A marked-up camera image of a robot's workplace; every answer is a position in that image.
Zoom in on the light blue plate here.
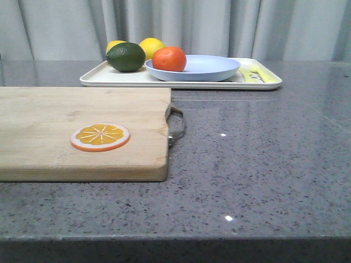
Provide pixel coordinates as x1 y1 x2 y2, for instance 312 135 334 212
145 55 241 82

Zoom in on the orange mandarin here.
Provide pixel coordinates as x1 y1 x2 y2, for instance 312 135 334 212
152 47 187 72

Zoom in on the white rectangular tray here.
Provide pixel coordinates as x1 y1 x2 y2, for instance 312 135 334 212
80 58 282 90

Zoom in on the orange slice toy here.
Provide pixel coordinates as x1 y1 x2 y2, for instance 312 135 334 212
70 123 131 152

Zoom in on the green lime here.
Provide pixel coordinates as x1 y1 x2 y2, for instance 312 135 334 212
106 42 146 72

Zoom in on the yellow lemon right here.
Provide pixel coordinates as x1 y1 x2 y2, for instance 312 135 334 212
139 37 166 61

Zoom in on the yellow lemon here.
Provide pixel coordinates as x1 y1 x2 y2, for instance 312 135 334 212
105 40 126 54
139 37 166 61

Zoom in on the yellow plastic knife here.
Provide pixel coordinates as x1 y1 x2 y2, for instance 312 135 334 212
239 67 259 83

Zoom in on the yellow plastic fork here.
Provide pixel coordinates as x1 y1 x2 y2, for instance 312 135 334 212
250 64 276 83

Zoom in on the yellow lemon left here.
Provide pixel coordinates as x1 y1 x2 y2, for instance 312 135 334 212
105 40 126 54

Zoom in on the wooden cutting board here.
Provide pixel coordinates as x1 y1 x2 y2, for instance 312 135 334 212
1 87 171 181

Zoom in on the grey curtain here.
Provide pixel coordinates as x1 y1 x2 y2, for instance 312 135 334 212
1 1 350 61

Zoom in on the metal cutting board handle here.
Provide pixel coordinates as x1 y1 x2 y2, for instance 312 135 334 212
167 105 185 147

